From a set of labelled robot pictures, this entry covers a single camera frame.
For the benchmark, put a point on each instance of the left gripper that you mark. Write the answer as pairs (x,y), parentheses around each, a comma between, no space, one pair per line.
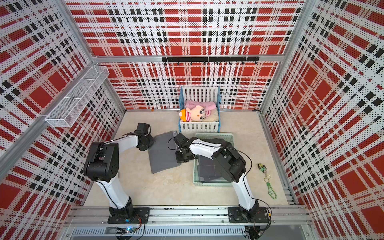
(152,141)

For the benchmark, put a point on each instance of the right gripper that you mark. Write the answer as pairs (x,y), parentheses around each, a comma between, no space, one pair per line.
(179,160)

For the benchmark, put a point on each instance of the plain grey pillowcase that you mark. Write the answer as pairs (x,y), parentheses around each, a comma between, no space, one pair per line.
(162,153)

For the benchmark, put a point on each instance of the dark grey checked pillowcase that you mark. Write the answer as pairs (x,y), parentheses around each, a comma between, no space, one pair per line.
(211,171)

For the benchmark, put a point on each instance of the mint green plastic basket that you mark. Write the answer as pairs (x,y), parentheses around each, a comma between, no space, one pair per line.
(210,177)

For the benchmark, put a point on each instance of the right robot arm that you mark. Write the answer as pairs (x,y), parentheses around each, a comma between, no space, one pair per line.
(231,165)

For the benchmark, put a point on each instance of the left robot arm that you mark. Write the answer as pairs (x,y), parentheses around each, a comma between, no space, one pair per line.
(102,167)

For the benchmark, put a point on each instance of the white toy crib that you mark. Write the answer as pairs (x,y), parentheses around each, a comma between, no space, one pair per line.
(201,94)

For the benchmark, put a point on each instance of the plush doll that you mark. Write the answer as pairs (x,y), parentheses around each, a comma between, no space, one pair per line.
(196,114)

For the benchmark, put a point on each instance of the pink blanket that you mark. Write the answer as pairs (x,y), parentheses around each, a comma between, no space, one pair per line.
(208,106)

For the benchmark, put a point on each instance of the small circuit board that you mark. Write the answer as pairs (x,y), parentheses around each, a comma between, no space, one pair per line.
(123,231)

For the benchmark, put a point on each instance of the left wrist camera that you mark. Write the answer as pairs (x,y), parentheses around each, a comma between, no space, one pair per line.
(143,129)

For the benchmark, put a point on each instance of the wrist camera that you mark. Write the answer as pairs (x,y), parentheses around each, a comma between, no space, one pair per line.
(180,140)
(143,129)

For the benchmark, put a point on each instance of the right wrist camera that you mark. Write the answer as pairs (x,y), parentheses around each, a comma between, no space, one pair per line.
(180,140)

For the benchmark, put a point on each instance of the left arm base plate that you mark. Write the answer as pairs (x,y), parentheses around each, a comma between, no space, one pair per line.
(129,216)

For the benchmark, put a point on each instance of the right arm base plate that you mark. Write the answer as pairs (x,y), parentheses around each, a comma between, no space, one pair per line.
(240,215)

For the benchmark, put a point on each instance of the black hook rail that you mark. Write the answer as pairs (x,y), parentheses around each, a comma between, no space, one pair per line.
(209,59)

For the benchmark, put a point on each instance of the white wire mesh shelf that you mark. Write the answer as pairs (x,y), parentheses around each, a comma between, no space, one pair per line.
(74,102)

